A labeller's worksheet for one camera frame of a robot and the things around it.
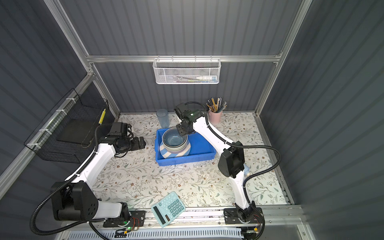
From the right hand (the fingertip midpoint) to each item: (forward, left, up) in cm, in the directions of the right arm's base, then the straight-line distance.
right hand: (184, 131), depth 88 cm
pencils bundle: (+28, -22, -8) cm, 36 cm away
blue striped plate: (-9, +9, -11) cm, 17 cm away
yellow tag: (+3, +46, +11) cm, 47 cm away
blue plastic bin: (-2, -10, -17) cm, 20 cm away
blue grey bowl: (0, +9, -6) cm, 11 cm away
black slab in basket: (-10, +51, +14) cm, 54 cm away
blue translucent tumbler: (+16, +16, -5) cm, 23 cm away
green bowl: (-10, +5, -4) cm, 12 cm away
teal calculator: (-39, +8, -15) cm, 42 cm away
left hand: (-8, +28, -2) cm, 29 cm away
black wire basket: (-20, +56, +20) cm, 63 cm away
